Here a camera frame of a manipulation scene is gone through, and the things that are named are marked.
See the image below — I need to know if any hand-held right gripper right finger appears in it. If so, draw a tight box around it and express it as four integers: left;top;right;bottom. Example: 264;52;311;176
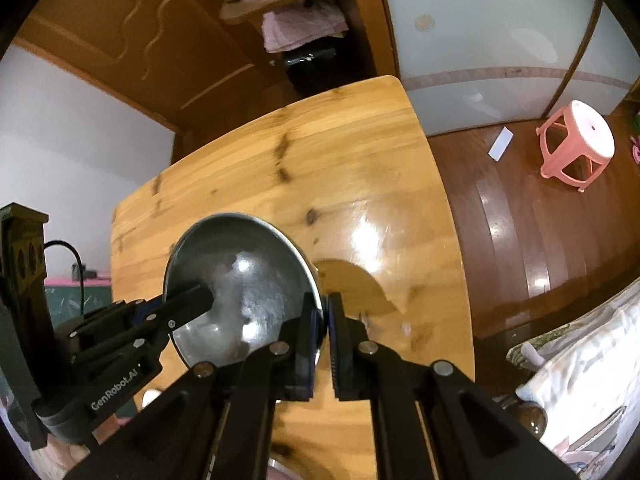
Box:
326;291;581;480

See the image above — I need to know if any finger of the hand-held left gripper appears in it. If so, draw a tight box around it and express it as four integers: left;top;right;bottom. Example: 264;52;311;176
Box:
69;295;167;347
134;284;217;347

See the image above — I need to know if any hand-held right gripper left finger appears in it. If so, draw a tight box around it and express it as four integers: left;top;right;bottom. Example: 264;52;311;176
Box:
62;291;324;480

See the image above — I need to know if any small steel bowl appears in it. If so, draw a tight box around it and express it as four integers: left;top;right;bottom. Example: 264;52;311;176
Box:
162;213;324;369

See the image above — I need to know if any dark round knob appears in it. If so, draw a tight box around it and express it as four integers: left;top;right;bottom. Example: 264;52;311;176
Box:
515;402;549;442

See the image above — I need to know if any white paper slip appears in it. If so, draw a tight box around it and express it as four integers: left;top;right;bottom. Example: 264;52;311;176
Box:
487;127;515;161

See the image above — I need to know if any black bag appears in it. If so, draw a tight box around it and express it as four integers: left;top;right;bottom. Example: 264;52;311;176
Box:
281;42;352;97

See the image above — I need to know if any printed blanket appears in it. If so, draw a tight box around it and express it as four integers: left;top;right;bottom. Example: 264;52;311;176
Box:
504;280;640;480

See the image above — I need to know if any wooden door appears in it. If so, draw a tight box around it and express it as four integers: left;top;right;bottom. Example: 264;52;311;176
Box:
14;0;302;132

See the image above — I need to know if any pink cloth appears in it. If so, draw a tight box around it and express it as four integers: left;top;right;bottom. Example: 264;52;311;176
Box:
262;2;349;54

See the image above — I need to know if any pink plastic stool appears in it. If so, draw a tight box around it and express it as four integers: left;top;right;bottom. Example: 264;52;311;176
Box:
536;99;616;194

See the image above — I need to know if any white sliding closet door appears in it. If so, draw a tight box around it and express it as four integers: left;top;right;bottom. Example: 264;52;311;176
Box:
375;0;602;137
547;0;640;117

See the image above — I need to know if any pink toy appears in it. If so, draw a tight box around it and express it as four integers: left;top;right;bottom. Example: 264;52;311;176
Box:
629;109;640;165

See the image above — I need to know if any green chalkboard with pink frame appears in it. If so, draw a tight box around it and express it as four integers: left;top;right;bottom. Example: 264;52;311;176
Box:
42;274;114;333

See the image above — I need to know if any black cable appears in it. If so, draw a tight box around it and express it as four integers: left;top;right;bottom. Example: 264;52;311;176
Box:
42;240;87;312

